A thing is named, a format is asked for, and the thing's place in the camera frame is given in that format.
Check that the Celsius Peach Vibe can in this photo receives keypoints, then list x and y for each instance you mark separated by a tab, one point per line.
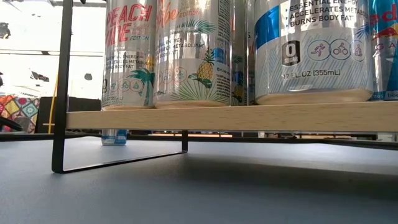
129	62

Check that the Celsius Arctic Vibe can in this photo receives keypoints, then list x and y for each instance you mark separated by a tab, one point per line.
314	62

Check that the blue silver Red Bull can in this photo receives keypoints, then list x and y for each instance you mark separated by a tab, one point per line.
113	137
387	62

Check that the long ceiling light strip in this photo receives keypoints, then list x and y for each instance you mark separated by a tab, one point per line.
84	53

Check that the black low cabinet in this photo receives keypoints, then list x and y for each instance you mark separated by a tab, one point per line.
42	109

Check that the colourful patchwork cloth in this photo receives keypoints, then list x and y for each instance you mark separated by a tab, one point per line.
21	107

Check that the wooden shelf with black frame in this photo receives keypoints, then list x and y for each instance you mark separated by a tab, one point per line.
236	116

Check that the black ceiling-hung camera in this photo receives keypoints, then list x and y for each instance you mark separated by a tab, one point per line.
88	76
4	31

